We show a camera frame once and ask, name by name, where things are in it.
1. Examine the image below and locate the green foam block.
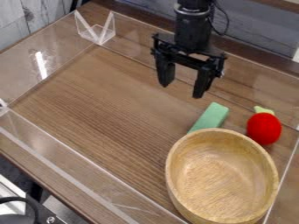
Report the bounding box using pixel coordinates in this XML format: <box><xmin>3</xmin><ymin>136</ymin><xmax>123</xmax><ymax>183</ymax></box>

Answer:
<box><xmin>189</xmin><ymin>102</ymin><xmax>230</xmax><ymax>133</ymax></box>

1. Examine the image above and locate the clear acrylic corner bracket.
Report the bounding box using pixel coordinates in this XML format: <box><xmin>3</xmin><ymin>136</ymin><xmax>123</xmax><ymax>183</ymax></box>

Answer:
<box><xmin>74</xmin><ymin>10</ymin><xmax>117</xmax><ymax>46</ymax></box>

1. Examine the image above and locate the red plush strawberry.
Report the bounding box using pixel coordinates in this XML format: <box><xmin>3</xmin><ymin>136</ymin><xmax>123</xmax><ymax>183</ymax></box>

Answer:
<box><xmin>247</xmin><ymin>106</ymin><xmax>283</xmax><ymax>145</ymax></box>

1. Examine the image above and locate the wooden bowl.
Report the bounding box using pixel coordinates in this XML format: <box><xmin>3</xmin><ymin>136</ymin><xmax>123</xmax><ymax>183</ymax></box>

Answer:
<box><xmin>165</xmin><ymin>128</ymin><xmax>279</xmax><ymax>224</ymax></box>

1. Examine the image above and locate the clear acrylic tray wall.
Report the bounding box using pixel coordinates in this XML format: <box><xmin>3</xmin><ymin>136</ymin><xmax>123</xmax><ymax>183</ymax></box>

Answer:
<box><xmin>0</xmin><ymin>99</ymin><xmax>189</xmax><ymax>224</ymax></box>

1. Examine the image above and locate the black metal device base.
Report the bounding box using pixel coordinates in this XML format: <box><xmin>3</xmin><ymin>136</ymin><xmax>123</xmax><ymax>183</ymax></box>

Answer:
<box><xmin>0</xmin><ymin>197</ymin><xmax>67</xmax><ymax>224</ymax></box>

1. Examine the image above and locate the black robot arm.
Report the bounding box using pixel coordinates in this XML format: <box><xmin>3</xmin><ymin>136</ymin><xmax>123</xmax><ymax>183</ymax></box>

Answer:
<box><xmin>151</xmin><ymin>0</ymin><xmax>227</xmax><ymax>99</ymax></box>

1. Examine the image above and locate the black cable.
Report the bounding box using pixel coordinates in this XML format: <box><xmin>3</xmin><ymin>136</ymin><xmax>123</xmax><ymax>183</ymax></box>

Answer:
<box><xmin>0</xmin><ymin>195</ymin><xmax>43</xmax><ymax>224</ymax></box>

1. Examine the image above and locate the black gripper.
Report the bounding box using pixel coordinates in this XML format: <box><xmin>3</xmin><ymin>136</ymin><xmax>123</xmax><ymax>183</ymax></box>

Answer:
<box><xmin>153</xmin><ymin>5</ymin><xmax>227</xmax><ymax>99</ymax></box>

